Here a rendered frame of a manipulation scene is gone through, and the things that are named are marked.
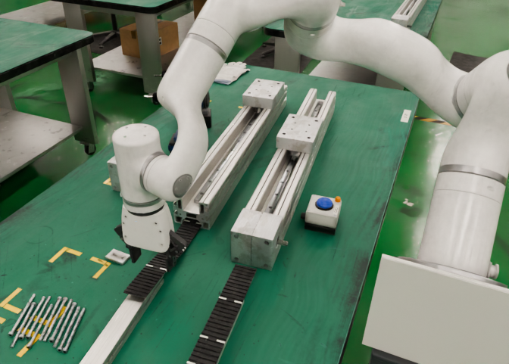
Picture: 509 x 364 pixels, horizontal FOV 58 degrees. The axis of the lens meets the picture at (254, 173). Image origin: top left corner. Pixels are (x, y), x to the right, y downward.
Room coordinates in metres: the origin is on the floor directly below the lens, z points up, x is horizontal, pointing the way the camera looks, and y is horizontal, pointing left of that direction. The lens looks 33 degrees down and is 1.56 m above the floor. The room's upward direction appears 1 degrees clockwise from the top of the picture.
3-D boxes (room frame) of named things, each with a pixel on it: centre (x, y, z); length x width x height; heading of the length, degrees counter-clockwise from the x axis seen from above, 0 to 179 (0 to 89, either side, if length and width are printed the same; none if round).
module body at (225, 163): (1.31, 0.04, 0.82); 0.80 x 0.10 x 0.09; 163
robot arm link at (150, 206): (0.74, 0.22, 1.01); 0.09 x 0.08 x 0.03; 73
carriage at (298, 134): (1.26, -0.14, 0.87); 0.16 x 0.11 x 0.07; 163
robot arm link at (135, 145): (0.74, 0.21, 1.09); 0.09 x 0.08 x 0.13; 54
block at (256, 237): (0.83, -0.02, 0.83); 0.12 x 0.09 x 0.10; 73
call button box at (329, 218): (0.95, -0.17, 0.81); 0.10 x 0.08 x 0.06; 73
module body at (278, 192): (1.26, -0.14, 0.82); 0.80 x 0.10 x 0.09; 163
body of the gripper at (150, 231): (0.74, 0.22, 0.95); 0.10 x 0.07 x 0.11; 73
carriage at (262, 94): (1.55, -0.03, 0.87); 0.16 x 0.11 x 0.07; 163
